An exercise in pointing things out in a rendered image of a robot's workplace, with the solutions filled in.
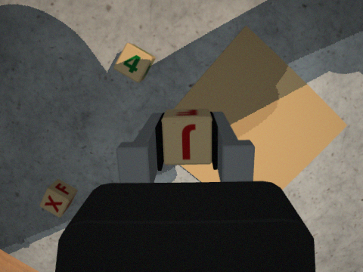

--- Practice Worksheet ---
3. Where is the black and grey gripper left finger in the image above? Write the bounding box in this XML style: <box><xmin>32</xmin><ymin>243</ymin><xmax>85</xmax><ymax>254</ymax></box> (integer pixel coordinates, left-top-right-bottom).
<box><xmin>116</xmin><ymin>113</ymin><xmax>164</xmax><ymax>183</ymax></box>

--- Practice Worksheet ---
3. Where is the tan flat mat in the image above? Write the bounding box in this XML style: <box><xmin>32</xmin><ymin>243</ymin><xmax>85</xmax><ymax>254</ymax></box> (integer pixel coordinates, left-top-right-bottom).
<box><xmin>174</xmin><ymin>26</ymin><xmax>347</xmax><ymax>189</ymax></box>

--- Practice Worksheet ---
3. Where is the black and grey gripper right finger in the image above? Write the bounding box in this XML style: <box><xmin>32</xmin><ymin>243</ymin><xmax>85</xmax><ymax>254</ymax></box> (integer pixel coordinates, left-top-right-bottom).
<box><xmin>210</xmin><ymin>112</ymin><xmax>255</xmax><ymax>182</ymax></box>

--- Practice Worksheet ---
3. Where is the tan block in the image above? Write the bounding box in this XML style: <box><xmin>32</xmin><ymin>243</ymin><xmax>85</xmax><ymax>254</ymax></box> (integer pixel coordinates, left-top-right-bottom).
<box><xmin>40</xmin><ymin>179</ymin><xmax>78</xmax><ymax>218</ymax></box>
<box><xmin>113</xmin><ymin>43</ymin><xmax>156</xmax><ymax>82</ymax></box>
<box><xmin>161</xmin><ymin>109</ymin><xmax>213</xmax><ymax>165</ymax></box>

